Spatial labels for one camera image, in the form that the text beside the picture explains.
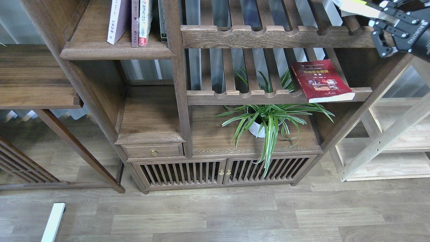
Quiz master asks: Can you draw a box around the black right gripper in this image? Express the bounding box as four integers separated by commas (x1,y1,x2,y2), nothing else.
367,0,430,62

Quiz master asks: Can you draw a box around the yellow green cover book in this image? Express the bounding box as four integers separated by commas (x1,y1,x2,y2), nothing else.
333,0,399,25

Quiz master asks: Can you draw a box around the pale lavender white book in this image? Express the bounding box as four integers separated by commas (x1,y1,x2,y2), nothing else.
106,0,131,45

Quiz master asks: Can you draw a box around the light wooden shelf rack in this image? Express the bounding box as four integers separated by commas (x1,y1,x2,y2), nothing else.
329,44,430,182

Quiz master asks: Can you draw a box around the red cover book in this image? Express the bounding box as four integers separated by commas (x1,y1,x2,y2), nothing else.
292,59,356,103

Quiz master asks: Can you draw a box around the green spider plant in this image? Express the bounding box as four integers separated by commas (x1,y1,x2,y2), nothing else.
211,67,335,178

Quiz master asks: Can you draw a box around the dark wooden bookshelf cabinet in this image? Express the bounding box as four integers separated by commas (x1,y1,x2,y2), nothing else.
20,0,392,194

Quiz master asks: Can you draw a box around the white plant pot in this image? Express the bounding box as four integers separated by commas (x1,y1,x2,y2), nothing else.
246,105,281,139

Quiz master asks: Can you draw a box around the dark thin upright book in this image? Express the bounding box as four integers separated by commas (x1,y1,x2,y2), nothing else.
158,0,168,43

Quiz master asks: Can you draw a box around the white red upright book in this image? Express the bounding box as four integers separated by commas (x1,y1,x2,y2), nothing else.
138,0,153,46

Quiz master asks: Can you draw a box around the brown spine upright book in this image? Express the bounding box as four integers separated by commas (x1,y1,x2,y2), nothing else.
131,0,140,47

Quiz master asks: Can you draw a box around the white bar on floor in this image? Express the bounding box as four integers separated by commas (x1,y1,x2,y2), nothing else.
41,202,66,242

